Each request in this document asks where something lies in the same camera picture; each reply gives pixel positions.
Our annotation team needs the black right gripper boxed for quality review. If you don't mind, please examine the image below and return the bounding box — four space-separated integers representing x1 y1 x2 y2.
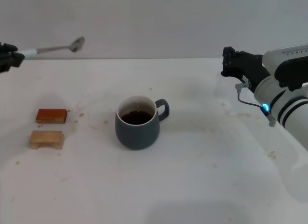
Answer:
220 46 270 90

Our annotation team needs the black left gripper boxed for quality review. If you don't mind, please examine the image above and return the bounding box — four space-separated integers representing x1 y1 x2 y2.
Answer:
0 42 26 74

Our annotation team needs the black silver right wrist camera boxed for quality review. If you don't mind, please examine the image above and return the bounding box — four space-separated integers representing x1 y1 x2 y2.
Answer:
261 43 308 91

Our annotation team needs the grey ceramic cup with coffee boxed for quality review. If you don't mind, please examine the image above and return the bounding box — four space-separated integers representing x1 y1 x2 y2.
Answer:
115 95 170 151

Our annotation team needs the reddish brown wooden block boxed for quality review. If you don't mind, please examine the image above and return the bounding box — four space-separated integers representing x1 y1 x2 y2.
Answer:
36 109 68 124

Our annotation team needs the grey right arm cable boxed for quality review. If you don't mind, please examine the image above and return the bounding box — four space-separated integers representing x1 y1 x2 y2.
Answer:
234 81 276 127

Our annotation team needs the light notched wooden block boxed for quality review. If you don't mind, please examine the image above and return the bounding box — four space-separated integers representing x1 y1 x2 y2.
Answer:
29 130 65 150

